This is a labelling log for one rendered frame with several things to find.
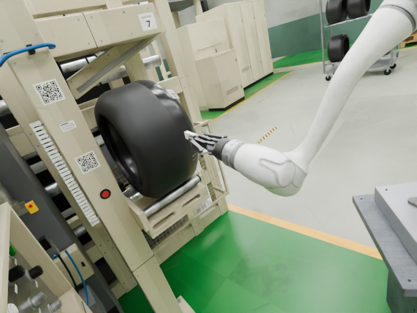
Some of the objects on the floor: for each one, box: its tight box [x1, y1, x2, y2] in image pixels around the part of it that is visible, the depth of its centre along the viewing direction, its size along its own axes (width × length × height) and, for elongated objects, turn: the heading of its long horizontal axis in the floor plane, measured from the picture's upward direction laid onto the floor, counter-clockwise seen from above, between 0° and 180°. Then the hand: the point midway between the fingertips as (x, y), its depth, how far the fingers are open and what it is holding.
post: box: [0, 0, 183, 313], centre depth 100 cm, size 13×13×250 cm
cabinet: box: [195, 48, 244, 112], centre depth 588 cm, size 90×56×125 cm, turn 168°
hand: (191, 136), depth 90 cm, fingers closed
